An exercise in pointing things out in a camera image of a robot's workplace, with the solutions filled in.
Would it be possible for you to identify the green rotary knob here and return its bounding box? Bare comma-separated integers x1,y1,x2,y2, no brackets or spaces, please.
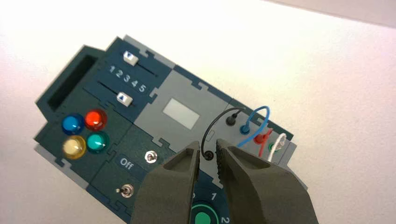
189,201,219,224

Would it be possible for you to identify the white jumper wire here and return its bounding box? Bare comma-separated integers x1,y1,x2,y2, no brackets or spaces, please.
267,133,287,163

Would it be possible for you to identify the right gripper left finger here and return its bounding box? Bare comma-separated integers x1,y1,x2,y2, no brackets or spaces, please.
130,140,201,224

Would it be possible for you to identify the black jumper wire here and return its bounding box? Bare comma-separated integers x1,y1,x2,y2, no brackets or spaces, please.
201,106,247,161

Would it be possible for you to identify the blue push button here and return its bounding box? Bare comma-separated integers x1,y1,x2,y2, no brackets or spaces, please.
62,113,85,136

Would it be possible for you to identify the red jumper wire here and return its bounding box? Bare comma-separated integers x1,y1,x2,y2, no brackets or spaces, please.
254,128,274,157

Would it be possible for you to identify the blue jumper wire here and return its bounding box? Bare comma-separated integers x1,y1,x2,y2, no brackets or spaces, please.
236,105,271,148

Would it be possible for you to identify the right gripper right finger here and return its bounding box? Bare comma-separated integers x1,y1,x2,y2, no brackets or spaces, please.
215,138,319,224

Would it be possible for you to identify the green push button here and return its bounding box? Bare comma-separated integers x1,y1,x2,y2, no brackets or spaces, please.
86,131,110,154

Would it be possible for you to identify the yellow push button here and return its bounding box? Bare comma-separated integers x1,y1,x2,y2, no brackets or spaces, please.
62,135,87,160

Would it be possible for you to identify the small pale display window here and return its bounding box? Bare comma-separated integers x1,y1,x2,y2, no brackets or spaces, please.
163,98,200,130

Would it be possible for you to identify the red push button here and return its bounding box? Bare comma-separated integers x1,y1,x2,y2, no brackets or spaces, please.
84,109,108,132

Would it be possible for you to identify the white slider knob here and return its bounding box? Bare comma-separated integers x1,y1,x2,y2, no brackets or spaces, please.
116,92,134,108
123,51,138,66

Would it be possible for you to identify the teal and grey control box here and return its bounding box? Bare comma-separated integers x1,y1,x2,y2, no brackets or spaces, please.
34,35,308,224

